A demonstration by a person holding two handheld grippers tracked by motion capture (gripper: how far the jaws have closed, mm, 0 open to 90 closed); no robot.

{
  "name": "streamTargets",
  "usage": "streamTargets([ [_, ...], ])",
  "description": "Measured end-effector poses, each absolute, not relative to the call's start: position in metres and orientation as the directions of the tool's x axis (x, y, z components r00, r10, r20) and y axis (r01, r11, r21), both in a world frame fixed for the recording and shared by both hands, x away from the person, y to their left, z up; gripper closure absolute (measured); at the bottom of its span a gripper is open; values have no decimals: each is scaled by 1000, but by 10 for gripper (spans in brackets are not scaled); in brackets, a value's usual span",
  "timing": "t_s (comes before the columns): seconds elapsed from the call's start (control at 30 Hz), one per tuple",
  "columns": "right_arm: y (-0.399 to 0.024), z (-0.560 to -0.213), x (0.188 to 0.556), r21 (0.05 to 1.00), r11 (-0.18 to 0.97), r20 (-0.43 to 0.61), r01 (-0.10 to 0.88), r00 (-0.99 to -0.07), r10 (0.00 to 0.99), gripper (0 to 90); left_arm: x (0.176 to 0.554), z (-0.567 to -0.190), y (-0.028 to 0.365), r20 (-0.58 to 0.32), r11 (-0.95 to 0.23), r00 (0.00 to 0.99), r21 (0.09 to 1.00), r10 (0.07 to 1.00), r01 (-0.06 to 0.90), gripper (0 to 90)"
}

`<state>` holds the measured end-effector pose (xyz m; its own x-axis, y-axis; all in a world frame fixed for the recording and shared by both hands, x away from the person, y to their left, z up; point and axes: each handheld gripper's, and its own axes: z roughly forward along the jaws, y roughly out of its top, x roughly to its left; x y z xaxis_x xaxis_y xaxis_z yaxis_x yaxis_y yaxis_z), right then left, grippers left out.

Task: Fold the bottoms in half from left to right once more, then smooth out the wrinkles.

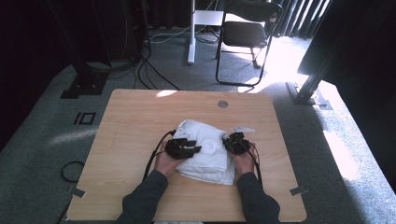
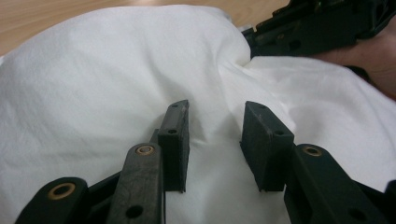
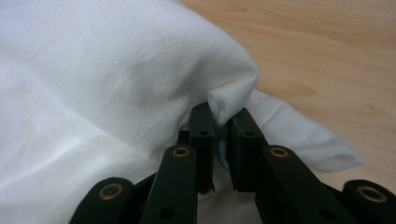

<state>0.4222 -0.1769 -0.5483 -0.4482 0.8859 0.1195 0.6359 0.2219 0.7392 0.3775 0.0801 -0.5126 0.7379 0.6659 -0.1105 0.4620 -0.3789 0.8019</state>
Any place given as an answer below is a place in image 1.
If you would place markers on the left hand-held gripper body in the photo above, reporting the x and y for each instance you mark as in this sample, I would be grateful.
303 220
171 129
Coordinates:
176 147

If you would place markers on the black stand with flat base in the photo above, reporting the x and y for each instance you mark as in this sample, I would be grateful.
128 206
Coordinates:
84 84

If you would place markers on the white desk leg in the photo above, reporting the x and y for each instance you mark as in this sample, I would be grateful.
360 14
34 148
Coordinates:
192 37

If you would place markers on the black aluminium profile stand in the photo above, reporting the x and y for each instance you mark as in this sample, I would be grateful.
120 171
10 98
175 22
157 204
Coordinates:
313 81

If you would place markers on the grey tape piece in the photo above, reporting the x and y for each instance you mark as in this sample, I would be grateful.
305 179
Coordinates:
298 190
79 193

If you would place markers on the person's left hand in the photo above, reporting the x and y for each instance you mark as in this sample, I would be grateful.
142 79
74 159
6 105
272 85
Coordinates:
166 163

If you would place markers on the striped dark curtain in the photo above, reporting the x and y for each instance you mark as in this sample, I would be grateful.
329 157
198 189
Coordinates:
299 17

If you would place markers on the person's right hand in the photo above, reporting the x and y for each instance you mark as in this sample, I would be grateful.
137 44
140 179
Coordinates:
244 163

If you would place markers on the grey round table grommet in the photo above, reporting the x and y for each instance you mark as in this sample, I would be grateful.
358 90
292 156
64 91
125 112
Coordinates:
222 104

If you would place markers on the white pleated skirt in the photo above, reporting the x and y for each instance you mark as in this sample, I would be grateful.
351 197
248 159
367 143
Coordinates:
208 155

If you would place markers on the black folding chair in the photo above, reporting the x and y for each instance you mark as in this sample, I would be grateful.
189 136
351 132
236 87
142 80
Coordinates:
244 34

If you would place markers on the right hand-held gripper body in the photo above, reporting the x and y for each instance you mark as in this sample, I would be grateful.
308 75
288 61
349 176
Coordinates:
239 143

